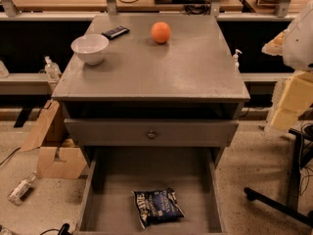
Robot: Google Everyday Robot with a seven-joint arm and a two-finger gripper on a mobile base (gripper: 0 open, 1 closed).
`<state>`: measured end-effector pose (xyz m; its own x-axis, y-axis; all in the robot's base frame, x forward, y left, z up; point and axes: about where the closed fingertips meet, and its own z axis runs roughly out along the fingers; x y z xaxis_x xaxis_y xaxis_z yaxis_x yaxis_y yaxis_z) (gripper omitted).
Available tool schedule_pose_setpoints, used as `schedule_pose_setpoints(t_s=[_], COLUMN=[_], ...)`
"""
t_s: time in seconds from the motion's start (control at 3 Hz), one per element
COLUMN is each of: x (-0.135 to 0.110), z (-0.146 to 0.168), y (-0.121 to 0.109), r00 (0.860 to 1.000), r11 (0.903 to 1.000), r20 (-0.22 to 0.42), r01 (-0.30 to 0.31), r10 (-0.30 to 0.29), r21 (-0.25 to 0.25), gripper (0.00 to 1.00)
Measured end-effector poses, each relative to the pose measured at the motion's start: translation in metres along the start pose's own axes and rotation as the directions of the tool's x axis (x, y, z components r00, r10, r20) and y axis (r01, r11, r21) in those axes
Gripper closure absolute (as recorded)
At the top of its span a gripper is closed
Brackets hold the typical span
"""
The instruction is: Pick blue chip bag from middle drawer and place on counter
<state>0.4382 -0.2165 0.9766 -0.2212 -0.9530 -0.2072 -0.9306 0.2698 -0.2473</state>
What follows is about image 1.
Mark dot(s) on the open grey middle drawer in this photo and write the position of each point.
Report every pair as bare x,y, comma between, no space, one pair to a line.
108,206

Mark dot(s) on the brown cardboard box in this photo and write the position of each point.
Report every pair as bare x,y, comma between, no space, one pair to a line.
58,156

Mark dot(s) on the blue chip bag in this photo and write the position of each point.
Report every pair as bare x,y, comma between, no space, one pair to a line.
156,206

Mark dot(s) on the grey wooden drawer cabinet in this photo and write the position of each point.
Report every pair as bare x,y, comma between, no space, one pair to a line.
190,77

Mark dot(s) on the clear plastic bottle on floor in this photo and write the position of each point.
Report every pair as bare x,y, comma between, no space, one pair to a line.
21,189

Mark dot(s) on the white pump bottle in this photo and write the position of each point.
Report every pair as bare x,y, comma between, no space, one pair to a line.
236,56

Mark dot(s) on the clear sanitizer bottle left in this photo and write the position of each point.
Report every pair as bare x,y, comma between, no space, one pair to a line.
52,69

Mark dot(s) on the black chair base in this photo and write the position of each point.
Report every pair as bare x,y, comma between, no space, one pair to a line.
300,159

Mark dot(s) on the orange fruit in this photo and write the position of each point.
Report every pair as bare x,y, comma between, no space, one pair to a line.
160,32

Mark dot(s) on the closed grey top drawer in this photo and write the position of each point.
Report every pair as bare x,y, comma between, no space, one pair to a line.
169,133

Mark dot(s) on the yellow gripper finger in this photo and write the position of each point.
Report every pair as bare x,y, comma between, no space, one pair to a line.
291,98
275,46

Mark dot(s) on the black object bottom edge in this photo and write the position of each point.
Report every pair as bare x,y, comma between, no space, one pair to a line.
64,230

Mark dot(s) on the round drawer knob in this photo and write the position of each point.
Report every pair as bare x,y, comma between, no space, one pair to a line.
151,135

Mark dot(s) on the wooden desk in background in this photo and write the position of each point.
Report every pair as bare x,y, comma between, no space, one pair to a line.
93,5

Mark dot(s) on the dark snack bar wrapper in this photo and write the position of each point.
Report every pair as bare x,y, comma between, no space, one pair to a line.
116,32

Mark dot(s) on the white bowl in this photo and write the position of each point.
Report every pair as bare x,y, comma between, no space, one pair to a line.
90,48

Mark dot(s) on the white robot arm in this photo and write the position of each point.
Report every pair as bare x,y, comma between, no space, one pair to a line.
298,42

